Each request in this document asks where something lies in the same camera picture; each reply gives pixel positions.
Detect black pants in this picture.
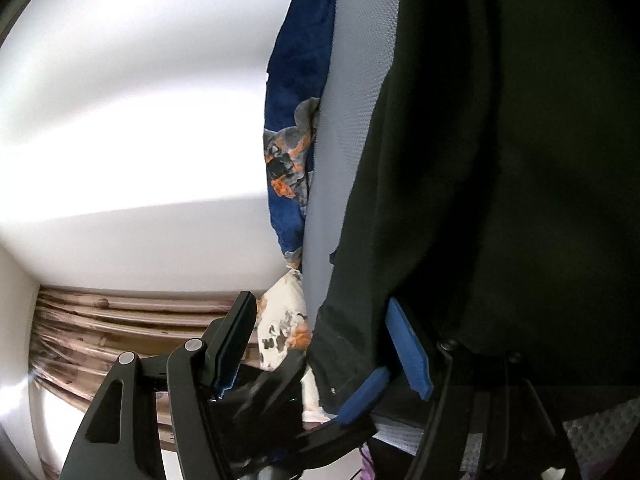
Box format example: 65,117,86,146
310,0,639,420

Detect white orange floral pillow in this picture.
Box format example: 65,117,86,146
256,268,330,429

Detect purple floral garment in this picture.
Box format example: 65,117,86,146
359,443,382,480

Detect beige curtain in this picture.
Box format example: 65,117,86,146
27,284,266,480

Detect grey mesh mattress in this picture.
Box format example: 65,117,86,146
305,0,639,479

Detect navy floral blanket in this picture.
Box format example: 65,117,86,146
264,0,336,270

